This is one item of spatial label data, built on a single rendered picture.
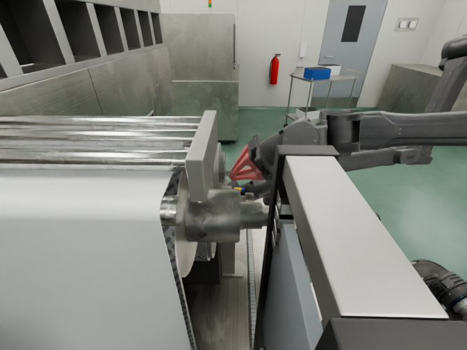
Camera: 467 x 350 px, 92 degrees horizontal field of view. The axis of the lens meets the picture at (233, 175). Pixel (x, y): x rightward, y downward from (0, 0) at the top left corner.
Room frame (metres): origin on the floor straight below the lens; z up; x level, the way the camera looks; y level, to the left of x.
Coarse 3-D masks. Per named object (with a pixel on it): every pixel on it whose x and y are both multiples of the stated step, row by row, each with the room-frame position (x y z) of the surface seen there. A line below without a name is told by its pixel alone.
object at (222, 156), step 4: (220, 152) 0.46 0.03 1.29; (224, 152) 0.46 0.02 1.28; (220, 156) 0.44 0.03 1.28; (224, 156) 0.46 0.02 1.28; (220, 160) 0.43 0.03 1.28; (224, 160) 0.46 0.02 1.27; (220, 164) 0.43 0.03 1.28; (224, 164) 0.45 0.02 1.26; (220, 168) 0.42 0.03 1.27; (224, 168) 0.45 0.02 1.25; (220, 172) 0.42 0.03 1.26; (220, 176) 0.42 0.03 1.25; (224, 176) 0.44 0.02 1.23; (220, 180) 0.42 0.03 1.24; (224, 180) 0.44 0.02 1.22
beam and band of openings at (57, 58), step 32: (0, 0) 0.54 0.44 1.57; (32, 0) 0.56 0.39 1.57; (64, 0) 0.65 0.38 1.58; (96, 0) 0.76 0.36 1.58; (128, 0) 0.97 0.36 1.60; (0, 32) 0.43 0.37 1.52; (32, 32) 0.56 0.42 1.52; (64, 32) 0.58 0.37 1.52; (96, 32) 0.71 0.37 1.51; (128, 32) 1.01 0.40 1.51; (160, 32) 1.31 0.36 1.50; (0, 64) 0.40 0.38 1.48; (32, 64) 0.56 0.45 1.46; (64, 64) 0.56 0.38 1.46; (96, 64) 0.67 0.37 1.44
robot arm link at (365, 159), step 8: (352, 152) 0.59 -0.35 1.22; (360, 152) 0.59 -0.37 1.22; (368, 152) 0.59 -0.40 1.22; (376, 152) 0.60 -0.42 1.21; (384, 152) 0.60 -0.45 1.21; (392, 152) 0.60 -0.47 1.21; (400, 152) 0.59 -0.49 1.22; (408, 152) 0.59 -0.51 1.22; (416, 152) 0.59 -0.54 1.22; (344, 160) 0.56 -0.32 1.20; (352, 160) 0.57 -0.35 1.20; (360, 160) 0.58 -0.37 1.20; (368, 160) 0.58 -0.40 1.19; (376, 160) 0.59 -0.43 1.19; (384, 160) 0.59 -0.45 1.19; (392, 160) 0.59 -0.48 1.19; (400, 160) 0.57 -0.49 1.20; (408, 160) 0.58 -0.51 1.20; (344, 168) 0.56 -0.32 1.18; (352, 168) 0.56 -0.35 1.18; (360, 168) 0.57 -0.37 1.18
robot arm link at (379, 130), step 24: (336, 120) 0.39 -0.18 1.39; (360, 120) 0.39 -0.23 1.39; (384, 120) 0.35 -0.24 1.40; (408, 120) 0.33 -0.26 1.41; (432, 120) 0.31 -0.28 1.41; (456, 120) 0.30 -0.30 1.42; (336, 144) 0.37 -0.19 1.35; (360, 144) 0.35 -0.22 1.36; (384, 144) 0.33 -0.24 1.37; (408, 144) 0.32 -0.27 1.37; (432, 144) 0.30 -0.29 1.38; (456, 144) 0.29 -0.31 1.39
